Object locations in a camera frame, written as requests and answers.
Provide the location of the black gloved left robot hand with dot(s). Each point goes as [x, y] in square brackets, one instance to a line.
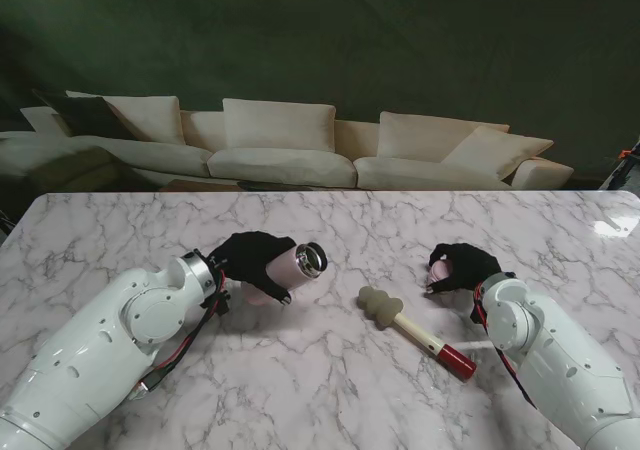
[250, 255]

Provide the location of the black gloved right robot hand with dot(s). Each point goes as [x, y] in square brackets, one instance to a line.
[472, 267]

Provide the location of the pink thermos lid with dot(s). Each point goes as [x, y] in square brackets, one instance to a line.
[441, 270]

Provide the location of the pink thermos bottle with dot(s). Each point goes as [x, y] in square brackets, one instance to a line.
[290, 272]

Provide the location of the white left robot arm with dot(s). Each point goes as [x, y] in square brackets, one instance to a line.
[95, 345]

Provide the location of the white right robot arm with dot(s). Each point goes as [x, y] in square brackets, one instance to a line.
[560, 360]

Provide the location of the cream fabric sofa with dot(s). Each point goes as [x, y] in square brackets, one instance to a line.
[280, 165]

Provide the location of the cream sofa cushion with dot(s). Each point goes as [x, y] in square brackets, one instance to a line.
[500, 152]
[277, 125]
[150, 117]
[420, 132]

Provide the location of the white stand with orange clamp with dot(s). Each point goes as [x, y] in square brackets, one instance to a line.
[617, 172]

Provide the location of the dark brown cushion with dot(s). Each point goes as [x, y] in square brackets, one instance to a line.
[90, 117]

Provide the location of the small cream cushion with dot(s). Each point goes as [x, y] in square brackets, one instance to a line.
[42, 119]

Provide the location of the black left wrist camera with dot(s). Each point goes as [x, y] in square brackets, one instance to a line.
[219, 304]

